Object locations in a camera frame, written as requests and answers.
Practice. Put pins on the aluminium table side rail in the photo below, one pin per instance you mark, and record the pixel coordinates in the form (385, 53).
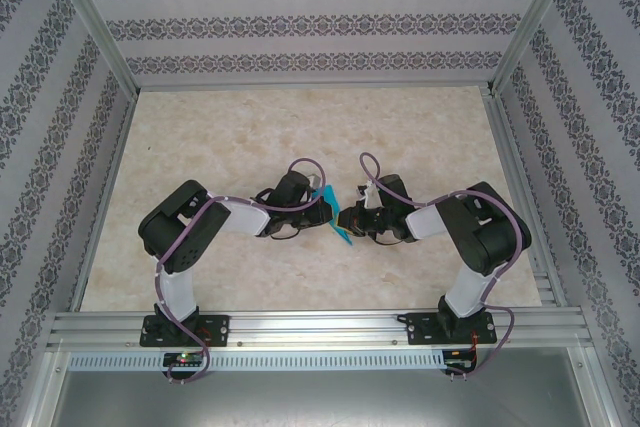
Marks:
(104, 197)
(522, 197)

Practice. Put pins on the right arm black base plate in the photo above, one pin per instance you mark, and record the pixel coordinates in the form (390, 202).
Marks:
(420, 329)

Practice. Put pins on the grey metal sheet panel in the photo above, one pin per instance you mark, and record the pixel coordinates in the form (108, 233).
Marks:
(320, 402)

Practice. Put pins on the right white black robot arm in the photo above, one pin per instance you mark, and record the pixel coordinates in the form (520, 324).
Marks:
(425, 222)

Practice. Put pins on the aluminium frame crossbar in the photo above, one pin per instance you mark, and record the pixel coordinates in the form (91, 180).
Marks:
(310, 84)

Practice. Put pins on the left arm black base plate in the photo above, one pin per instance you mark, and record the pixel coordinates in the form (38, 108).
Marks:
(220, 329)

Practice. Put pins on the blue square paper sheet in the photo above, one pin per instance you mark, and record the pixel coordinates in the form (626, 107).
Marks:
(330, 194)

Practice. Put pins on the short aluminium frame post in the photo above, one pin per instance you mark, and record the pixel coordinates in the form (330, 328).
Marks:
(602, 397)
(45, 397)

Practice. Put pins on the aluminium mounting rail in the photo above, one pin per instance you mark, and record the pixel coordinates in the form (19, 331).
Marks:
(310, 327)

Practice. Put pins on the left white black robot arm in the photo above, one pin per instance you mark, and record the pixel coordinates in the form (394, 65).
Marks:
(175, 292)

